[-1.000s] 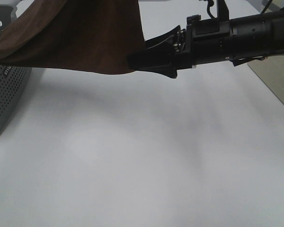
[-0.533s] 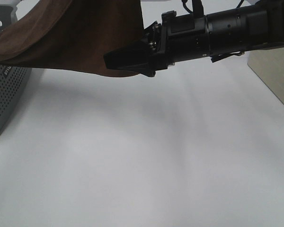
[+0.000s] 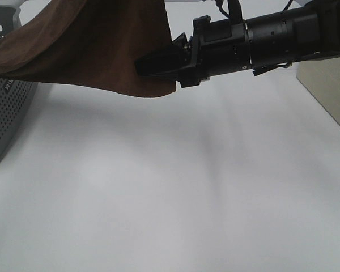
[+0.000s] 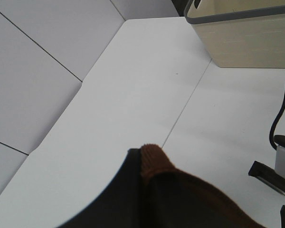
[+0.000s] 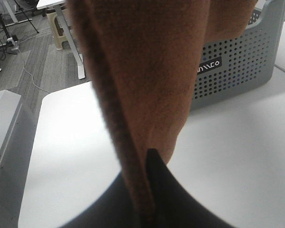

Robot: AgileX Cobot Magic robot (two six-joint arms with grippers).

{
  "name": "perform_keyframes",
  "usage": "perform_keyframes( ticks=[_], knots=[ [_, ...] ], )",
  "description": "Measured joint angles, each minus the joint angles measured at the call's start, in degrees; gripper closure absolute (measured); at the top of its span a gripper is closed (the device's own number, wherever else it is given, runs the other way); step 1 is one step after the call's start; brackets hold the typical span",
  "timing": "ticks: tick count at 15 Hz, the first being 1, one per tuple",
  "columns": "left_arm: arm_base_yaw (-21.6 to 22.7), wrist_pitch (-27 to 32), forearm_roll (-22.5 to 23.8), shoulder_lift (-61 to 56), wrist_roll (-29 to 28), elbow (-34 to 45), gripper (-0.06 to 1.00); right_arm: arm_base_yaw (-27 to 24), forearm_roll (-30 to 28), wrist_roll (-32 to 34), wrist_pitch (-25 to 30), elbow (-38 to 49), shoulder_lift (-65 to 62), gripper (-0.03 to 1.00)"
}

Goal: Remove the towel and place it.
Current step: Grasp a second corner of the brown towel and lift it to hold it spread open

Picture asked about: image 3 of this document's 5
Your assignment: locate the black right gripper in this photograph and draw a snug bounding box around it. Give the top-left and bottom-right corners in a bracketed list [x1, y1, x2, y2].
[134, 17, 252, 88]

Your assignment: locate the beige fabric storage box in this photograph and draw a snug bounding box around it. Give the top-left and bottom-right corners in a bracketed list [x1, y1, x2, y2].
[296, 58, 340, 126]

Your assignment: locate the grey perforated plastic basket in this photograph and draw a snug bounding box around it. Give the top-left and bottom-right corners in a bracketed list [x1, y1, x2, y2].
[0, 1, 37, 161]

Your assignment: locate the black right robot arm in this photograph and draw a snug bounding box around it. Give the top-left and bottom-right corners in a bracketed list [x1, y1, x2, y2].
[135, 1, 340, 87]

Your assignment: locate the brown towel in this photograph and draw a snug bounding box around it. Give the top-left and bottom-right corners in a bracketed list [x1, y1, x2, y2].
[0, 1, 176, 98]

